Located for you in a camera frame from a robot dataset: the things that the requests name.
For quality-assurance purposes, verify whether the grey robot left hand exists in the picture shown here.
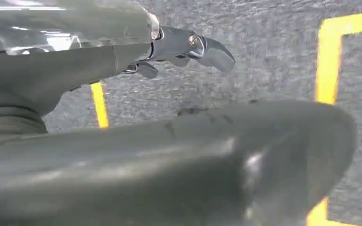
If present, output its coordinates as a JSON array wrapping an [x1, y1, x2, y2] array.
[[0, 0, 358, 226]]

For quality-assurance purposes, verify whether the yellow floor tape square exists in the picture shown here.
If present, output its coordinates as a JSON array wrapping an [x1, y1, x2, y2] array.
[[90, 81, 110, 129], [305, 10, 362, 226]]

